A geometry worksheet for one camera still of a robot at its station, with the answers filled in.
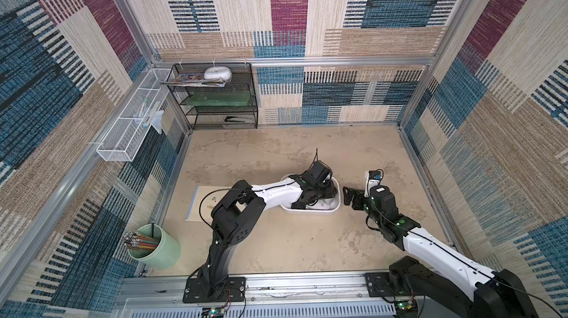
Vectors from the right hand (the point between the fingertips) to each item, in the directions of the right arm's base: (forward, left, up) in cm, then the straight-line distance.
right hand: (354, 186), depth 86 cm
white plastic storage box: (-4, +11, -7) cm, 14 cm away
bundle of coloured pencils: (-21, +71, +7) cm, 75 cm away
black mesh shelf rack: (+45, +62, -5) cm, 76 cm away
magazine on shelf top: (+38, +63, +23) cm, 77 cm away
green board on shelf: (+33, +54, +17) cm, 65 cm away
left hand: (+1, +7, -5) cm, 8 cm away
